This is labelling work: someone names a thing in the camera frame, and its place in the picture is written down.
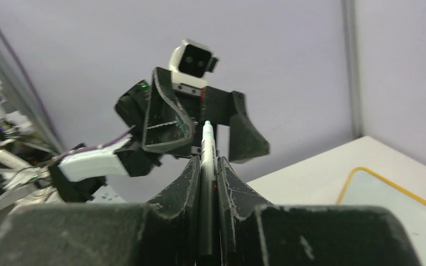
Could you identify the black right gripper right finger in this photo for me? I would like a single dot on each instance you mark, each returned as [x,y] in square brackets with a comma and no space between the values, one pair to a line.
[240,238]

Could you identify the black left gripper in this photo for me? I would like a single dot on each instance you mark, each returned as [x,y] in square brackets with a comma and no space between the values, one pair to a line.
[175,117]

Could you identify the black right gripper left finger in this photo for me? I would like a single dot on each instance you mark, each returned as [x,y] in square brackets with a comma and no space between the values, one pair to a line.
[172,225]

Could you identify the green whiteboard marker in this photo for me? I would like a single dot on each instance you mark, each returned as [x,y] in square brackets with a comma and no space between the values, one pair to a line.
[209,248]

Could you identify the yellow-framed whiteboard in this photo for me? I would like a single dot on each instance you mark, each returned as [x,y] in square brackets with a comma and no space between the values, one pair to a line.
[364,186]

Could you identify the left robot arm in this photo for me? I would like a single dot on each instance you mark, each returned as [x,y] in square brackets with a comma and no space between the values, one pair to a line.
[79,175]

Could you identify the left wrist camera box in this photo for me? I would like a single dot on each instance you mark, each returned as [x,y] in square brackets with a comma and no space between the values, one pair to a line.
[190,62]

